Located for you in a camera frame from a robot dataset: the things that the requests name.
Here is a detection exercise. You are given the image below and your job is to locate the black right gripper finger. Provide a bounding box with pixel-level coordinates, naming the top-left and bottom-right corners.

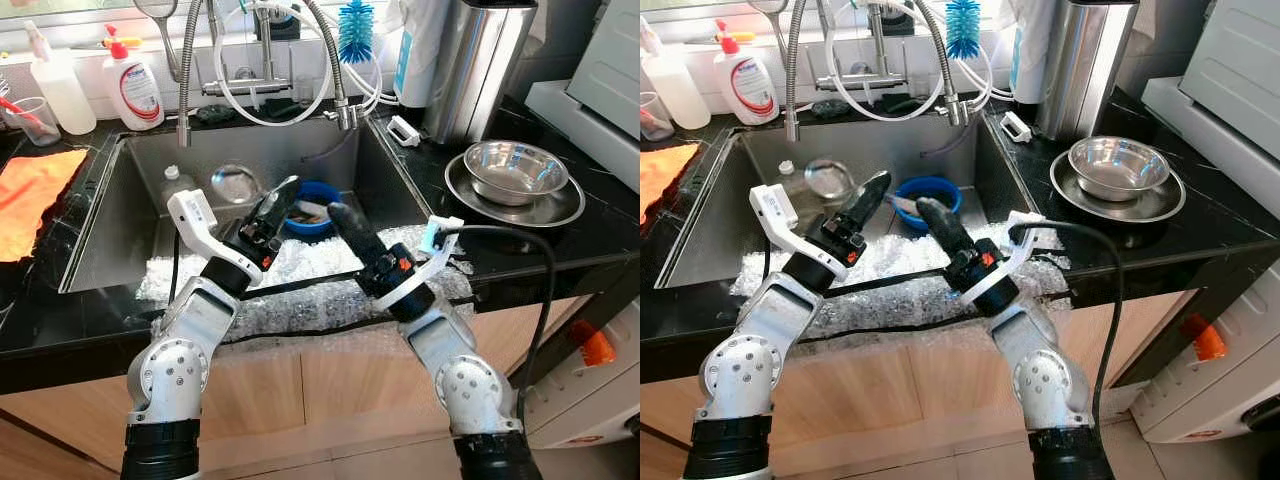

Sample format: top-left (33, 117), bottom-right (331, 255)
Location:
top-left (328, 203), bottom-right (386, 269)
top-left (915, 197), bottom-right (973, 259)

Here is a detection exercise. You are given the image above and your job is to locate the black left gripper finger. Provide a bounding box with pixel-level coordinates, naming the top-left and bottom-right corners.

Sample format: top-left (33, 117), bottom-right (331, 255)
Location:
top-left (843, 170), bottom-right (891, 239)
top-left (260, 175), bottom-right (301, 239)

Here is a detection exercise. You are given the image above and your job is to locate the small stainless steel bowl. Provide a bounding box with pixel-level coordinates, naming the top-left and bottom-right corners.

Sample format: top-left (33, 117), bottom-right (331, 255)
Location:
top-left (1067, 135), bottom-right (1173, 204)
top-left (462, 140), bottom-right (571, 208)

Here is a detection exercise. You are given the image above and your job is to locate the blue plastic bowl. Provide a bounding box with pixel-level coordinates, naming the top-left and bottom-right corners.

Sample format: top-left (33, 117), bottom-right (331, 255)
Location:
top-left (283, 180), bottom-right (343, 241)
top-left (893, 176), bottom-right (963, 233)

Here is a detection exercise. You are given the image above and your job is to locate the round clear glass bowl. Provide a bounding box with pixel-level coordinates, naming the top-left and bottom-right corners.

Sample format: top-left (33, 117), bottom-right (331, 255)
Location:
top-left (210, 163), bottom-right (263, 206)
top-left (803, 158), bottom-right (856, 201)

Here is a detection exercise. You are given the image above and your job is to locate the clear bubble wrap sheet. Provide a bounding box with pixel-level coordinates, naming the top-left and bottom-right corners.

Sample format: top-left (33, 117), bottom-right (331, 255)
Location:
top-left (730, 222), bottom-right (1071, 336)
top-left (135, 225), bottom-right (476, 341)

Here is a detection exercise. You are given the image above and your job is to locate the stainless steel sink basin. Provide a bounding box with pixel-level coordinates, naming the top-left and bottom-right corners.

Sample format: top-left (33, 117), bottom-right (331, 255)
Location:
top-left (665, 120), bottom-right (1051, 291)
top-left (60, 120), bottom-right (441, 294)

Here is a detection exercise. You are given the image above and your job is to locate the chrome flexible-neck tap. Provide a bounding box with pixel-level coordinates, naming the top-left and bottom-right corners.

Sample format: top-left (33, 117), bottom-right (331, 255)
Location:
top-left (200, 0), bottom-right (366, 131)
top-left (815, 0), bottom-right (976, 128)

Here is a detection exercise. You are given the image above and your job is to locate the wooden base cabinet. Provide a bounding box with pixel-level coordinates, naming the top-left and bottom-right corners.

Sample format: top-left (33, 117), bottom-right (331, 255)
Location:
top-left (0, 300), bottom-right (601, 480)
top-left (640, 300), bottom-right (1191, 480)

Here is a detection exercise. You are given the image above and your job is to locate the wide stainless steel dish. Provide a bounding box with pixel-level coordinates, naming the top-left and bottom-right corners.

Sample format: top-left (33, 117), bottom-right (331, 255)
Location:
top-left (445, 150), bottom-right (586, 228)
top-left (1050, 148), bottom-right (1188, 223)

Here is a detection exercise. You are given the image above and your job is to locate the steel spring gooseneck faucet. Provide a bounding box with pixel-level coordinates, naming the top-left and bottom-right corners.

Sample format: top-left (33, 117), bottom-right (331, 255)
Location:
top-left (783, 0), bottom-right (811, 143)
top-left (177, 0), bottom-right (206, 148)

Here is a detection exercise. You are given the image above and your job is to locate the white red-pump soap bottle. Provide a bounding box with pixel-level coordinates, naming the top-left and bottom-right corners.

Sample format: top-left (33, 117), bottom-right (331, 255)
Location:
top-left (712, 20), bottom-right (781, 126)
top-left (100, 25), bottom-right (166, 131)

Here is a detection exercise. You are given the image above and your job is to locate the white cylinder water filter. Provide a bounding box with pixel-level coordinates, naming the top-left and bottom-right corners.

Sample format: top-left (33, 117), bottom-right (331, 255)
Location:
top-left (393, 0), bottom-right (451, 109)
top-left (1008, 0), bottom-right (1056, 106)

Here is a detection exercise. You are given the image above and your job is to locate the blue bottle brush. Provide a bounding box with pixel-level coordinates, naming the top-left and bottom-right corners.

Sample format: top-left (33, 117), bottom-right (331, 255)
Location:
top-left (945, 0), bottom-right (983, 61)
top-left (337, 0), bottom-right (374, 64)

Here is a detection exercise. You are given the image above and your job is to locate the orange cloth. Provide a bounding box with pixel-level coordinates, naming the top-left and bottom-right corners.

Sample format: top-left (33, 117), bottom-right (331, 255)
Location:
top-left (640, 143), bottom-right (701, 226)
top-left (0, 148), bottom-right (89, 263)

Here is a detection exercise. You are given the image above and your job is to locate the tall stainless steel canister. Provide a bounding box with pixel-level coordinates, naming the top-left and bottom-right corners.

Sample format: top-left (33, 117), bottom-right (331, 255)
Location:
top-left (1035, 0), bottom-right (1141, 141)
top-left (425, 0), bottom-right (538, 146)

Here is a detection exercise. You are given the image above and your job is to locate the translucent white plastic bottle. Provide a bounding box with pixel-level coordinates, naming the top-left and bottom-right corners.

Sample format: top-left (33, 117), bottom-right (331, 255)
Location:
top-left (22, 20), bottom-right (98, 136)
top-left (640, 15), bottom-right (713, 131)

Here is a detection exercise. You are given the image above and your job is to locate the small orange object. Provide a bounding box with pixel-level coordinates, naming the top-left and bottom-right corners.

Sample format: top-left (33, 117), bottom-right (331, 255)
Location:
top-left (1180, 315), bottom-right (1226, 361)
top-left (575, 320), bottom-right (616, 366)

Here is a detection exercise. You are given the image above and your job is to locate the metal mesh strainer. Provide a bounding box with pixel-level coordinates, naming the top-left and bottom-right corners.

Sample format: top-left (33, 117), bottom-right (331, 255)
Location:
top-left (133, 0), bottom-right (186, 83)
top-left (745, 0), bottom-right (796, 76)

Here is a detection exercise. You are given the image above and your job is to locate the clear plastic cup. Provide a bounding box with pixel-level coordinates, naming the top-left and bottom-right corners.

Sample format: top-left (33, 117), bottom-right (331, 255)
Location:
top-left (640, 90), bottom-right (673, 143)
top-left (0, 95), bottom-right (61, 149)

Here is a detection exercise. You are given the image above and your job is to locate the white washing machine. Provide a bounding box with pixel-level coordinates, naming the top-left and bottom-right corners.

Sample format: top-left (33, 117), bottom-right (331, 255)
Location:
top-left (525, 300), bottom-right (641, 451)
top-left (1130, 270), bottom-right (1280, 446)

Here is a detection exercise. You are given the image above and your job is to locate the grey white countertop appliance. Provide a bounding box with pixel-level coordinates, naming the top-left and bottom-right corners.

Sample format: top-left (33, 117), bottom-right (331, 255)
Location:
top-left (525, 0), bottom-right (641, 191)
top-left (1140, 0), bottom-right (1280, 191)

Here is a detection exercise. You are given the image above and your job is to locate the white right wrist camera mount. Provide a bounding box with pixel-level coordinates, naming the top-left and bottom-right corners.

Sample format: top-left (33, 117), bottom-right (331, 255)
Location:
top-left (375, 215), bottom-right (466, 311)
top-left (965, 210), bottom-right (1046, 304)

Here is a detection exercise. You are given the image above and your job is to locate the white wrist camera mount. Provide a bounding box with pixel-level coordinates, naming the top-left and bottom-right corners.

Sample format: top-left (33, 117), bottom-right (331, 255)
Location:
top-left (965, 210), bottom-right (1046, 304)
top-left (167, 188), bottom-right (251, 276)
top-left (750, 183), bottom-right (831, 269)
top-left (375, 215), bottom-right (466, 311)

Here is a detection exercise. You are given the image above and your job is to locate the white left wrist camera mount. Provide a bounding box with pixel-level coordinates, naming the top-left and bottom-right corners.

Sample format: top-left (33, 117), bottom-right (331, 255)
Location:
top-left (750, 183), bottom-right (831, 269)
top-left (167, 188), bottom-right (251, 276)

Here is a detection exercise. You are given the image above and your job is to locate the looped white plastic hose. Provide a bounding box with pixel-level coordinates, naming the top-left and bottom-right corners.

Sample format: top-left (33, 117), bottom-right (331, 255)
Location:
top-left (825, 5), bottom-right (946, 123)
top-left (212, 5), bottom-right (331, 128)

